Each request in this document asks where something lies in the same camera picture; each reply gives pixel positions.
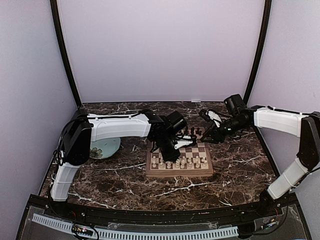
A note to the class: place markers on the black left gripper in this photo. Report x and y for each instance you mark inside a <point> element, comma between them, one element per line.
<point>170,157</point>

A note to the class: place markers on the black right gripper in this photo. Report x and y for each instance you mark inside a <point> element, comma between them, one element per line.
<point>214,131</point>

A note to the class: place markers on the white chess king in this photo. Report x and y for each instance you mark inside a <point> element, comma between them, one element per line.
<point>177,164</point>

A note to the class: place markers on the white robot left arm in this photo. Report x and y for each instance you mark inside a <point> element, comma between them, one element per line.
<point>74,144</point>

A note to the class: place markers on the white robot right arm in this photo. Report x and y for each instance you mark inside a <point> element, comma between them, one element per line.
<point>287,134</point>

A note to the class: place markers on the wooden chess board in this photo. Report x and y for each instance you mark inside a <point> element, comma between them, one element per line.
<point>193,161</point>

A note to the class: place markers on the teal ceramic flower plate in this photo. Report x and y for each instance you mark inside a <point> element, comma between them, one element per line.
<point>104,148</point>

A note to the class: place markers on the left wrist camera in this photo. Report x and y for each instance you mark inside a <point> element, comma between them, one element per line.
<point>184,143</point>

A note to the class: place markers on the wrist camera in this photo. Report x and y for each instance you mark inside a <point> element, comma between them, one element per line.
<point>210,116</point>
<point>184,143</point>

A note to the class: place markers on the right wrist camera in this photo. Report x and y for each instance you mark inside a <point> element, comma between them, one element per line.
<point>210,116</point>

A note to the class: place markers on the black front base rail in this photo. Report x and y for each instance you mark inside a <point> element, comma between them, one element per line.
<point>288,214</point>

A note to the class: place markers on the white cable duct strip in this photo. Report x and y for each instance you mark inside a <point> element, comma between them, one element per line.
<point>122,231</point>

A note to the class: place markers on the black left frame post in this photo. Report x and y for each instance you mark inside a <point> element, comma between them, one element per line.
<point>63,52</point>

